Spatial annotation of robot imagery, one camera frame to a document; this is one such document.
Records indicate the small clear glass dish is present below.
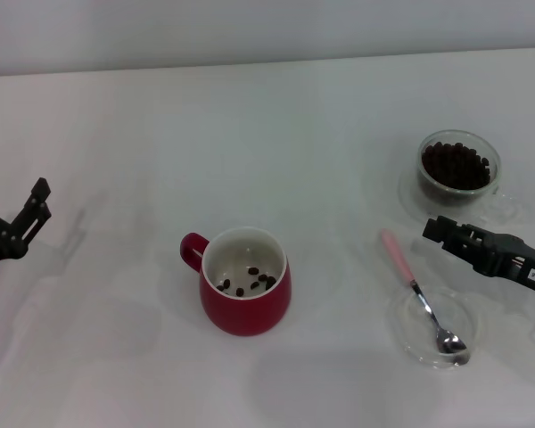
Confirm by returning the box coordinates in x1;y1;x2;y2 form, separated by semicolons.
388;285;482;369

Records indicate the pink handled metal spoon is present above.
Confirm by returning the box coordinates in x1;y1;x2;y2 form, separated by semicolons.
381;229;468;355

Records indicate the small batch of coffee beans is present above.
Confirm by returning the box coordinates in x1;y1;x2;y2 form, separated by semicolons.
217;266;277;298

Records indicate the clear glass saucer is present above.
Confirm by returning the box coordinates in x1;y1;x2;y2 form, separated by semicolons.
399;169;525;224

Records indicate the red ceramic mug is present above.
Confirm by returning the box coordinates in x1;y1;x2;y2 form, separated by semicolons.
179;226;292;338

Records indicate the coffee beans pile in glass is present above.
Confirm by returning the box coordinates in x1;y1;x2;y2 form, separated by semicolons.
421;141;492;190

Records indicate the clear glass cup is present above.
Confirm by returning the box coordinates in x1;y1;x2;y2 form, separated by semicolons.
417;129;521;222

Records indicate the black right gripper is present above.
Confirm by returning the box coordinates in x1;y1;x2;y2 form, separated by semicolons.
422;215;535;300

